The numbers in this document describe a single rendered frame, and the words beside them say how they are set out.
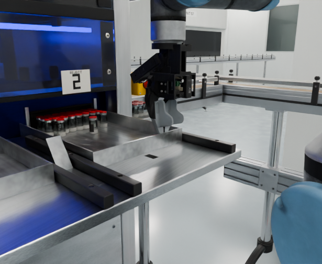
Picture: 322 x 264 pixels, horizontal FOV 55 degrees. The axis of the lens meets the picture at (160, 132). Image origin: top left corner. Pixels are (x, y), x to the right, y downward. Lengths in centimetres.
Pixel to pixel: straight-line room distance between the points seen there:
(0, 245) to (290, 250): 32
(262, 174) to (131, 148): 104
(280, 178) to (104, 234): 88
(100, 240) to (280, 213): 84
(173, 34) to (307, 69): 148
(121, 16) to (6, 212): 64
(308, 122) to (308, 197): 185
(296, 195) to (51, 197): 37
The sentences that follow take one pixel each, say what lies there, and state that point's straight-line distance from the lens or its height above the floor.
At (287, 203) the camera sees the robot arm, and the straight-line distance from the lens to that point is 26.
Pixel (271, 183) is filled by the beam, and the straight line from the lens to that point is 159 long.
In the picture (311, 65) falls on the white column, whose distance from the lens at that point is 205.
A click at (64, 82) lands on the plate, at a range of 84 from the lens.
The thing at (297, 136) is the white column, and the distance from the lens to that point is 212.
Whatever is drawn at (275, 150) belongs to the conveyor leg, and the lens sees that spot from 155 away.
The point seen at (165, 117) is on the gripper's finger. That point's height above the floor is 96.
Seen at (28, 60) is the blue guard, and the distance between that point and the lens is 80.
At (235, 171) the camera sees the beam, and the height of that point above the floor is 49.
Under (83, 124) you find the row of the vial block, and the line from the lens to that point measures 90.
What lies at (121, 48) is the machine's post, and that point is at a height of 110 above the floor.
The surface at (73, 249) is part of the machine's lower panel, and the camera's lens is 101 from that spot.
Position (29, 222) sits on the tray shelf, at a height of 88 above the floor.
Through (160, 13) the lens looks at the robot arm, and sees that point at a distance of 66.
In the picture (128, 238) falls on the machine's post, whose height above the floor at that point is 46.
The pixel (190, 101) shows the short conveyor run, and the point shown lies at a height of 88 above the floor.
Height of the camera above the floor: 110
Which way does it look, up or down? 15 degrees down
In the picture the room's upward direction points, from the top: straight up
